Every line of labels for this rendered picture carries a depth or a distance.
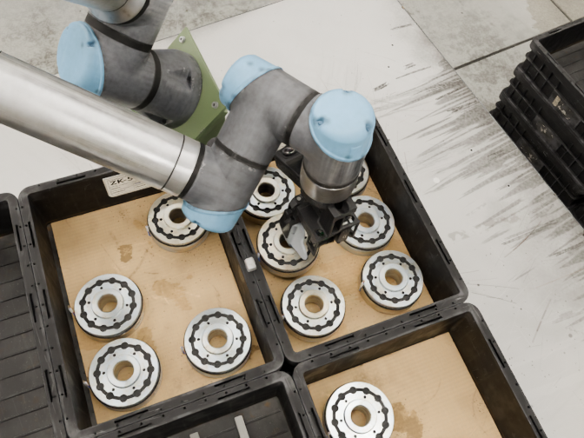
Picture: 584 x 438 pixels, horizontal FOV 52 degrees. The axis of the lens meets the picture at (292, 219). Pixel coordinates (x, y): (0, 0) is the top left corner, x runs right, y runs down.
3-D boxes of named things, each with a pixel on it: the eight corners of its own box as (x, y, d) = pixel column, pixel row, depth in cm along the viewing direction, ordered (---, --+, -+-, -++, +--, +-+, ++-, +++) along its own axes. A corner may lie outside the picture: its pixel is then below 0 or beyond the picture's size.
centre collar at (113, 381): (103, 361, 88) (102, 360, 88) (136, 350, 90) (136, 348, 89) (111, 393, 86) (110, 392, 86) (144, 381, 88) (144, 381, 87)
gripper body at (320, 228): (310, 259, 88) (321, 222, 78) (283, 213, 91) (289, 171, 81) (355, 238, 91) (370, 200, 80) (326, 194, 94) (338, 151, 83)
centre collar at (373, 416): (337, 408, 88) (337, 408, 87) (365, 393, 89) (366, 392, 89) (354, 440, 86) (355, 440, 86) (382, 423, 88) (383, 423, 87)
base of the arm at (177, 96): (138, 101, 123) (97, 89, 115) (174, 37, 118) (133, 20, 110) (174, 143, 116) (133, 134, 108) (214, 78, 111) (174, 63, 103)
